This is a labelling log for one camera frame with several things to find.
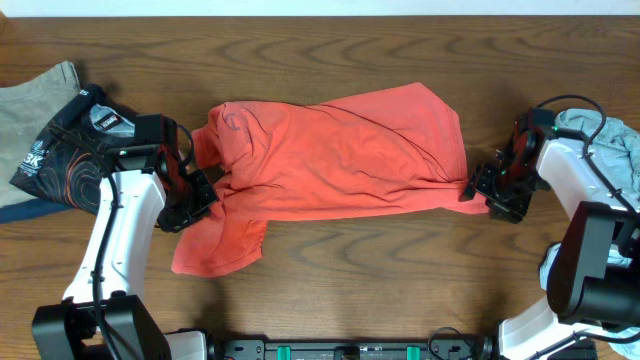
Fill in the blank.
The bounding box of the red t-shirt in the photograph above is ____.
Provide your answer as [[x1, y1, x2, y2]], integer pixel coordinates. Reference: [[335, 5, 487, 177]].
[[172, 83, 487, 277]]

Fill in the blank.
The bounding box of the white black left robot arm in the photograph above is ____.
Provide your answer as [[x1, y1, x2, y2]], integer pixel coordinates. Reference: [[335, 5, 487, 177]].
[[31, 114, 217, 359]]

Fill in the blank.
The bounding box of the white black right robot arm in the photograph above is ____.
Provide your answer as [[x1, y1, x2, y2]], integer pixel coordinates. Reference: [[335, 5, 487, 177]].
[[460, 107, 639, 359]]

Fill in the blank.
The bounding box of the light blue t-shirt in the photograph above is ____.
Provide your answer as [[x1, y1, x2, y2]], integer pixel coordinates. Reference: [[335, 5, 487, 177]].
[[539, 108, 639, 360]]

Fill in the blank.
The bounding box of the black orange patterned shirt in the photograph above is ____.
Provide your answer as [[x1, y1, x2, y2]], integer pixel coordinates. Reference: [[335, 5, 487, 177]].
[[10, 84, 137, 214]]

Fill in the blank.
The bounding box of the navy blue folded shirt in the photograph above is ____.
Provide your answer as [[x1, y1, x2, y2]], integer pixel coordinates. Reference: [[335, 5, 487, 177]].
[[0, 199, 70, 224]]

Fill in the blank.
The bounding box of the beige folded shirt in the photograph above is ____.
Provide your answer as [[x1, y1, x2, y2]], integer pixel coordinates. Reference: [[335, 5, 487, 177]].
[[1, 61, 81, 207]]

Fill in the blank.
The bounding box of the black base cable loop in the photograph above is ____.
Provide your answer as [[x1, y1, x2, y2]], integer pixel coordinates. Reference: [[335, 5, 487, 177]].
[[427, 326, 471, 360]]

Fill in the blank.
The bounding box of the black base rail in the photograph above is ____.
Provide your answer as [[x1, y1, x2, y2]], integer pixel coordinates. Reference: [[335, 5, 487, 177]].
[[164, 329, 501, 360]]

